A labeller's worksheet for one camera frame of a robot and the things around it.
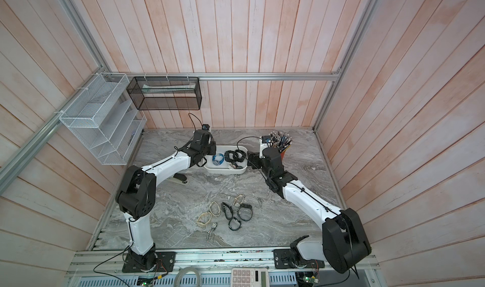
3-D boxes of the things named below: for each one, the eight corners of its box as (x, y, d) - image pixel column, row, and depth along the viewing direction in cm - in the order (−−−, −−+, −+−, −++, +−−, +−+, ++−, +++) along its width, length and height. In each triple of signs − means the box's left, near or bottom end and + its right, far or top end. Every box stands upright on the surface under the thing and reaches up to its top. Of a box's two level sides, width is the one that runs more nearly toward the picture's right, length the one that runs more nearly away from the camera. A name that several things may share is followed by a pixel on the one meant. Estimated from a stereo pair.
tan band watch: (214, 218, 86) (214, 217, 85) (207, 207, 90) (206, 205, 88) (222, 212, 88) (222, 211, 86) (215, 201, 91) (214, 200, 90)
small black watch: (228, 230, 83) (228, 228, 81) (228, 218, 86) (228, 217, 85) (241, 230, 83) (241, 228, 81) (241, 218, 86) (241, 217, 85)
